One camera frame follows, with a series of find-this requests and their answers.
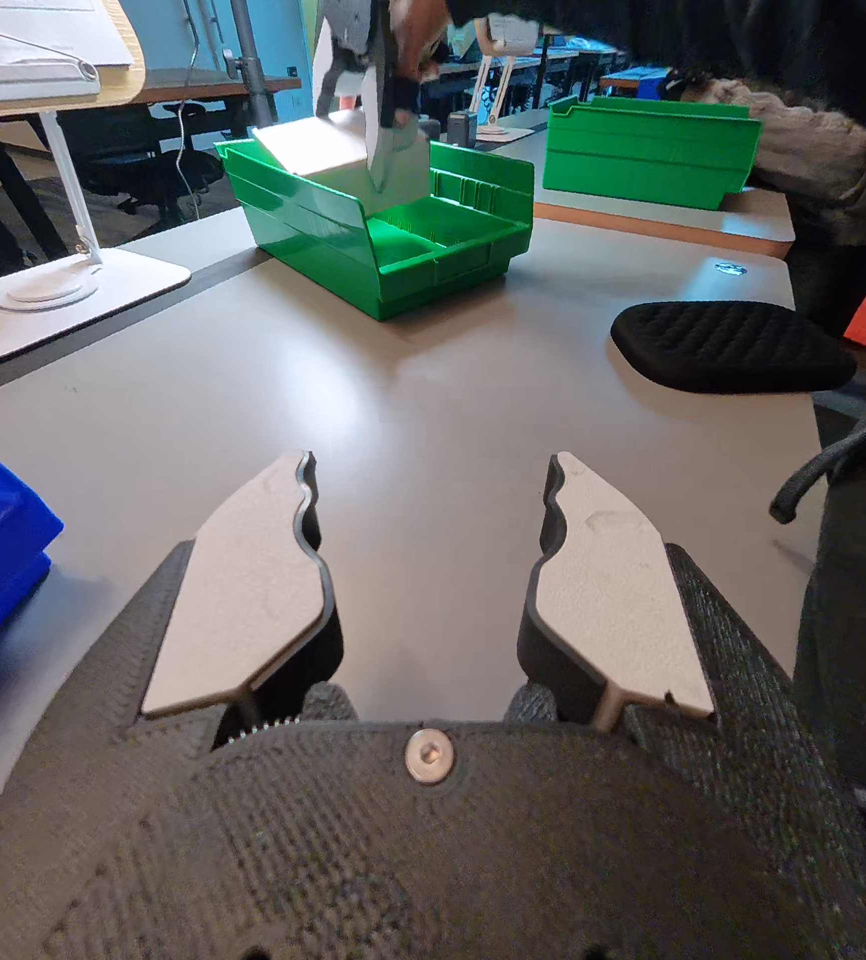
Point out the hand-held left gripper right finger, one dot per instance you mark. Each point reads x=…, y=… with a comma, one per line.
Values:
x=613, y=600

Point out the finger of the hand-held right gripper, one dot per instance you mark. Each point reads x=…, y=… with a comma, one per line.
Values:
x=324, y=82
x=380, y=150

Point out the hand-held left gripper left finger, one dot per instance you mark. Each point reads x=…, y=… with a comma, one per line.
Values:
x=245, y=600

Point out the small white cardboard box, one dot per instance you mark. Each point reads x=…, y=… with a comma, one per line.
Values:
x=313, y=146

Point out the green plastic bin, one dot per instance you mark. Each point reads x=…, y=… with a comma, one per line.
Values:
x=650, y=165
x=313, y=240

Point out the wood-edged grey desk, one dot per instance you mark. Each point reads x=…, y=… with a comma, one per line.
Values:
x=703, y=217

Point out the grey metal pole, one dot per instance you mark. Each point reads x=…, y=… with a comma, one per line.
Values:
x=251, y=60

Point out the small black device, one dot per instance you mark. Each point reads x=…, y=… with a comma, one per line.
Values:
x=463, y=129

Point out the wooden table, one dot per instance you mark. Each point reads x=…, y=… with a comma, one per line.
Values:
x=200, y=82

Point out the wooden instruction board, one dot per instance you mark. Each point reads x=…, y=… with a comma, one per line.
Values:
x=121, y=90

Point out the black office chair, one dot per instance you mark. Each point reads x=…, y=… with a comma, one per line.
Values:
x=132, y=150

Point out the printed instruction sheet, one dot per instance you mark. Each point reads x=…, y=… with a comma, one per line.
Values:
x=102, y=37

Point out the black armrest pad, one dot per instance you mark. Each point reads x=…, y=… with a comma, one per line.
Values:
x=733, y=345

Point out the grey fleece jacket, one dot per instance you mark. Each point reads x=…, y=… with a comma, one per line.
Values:
x=800, y=150

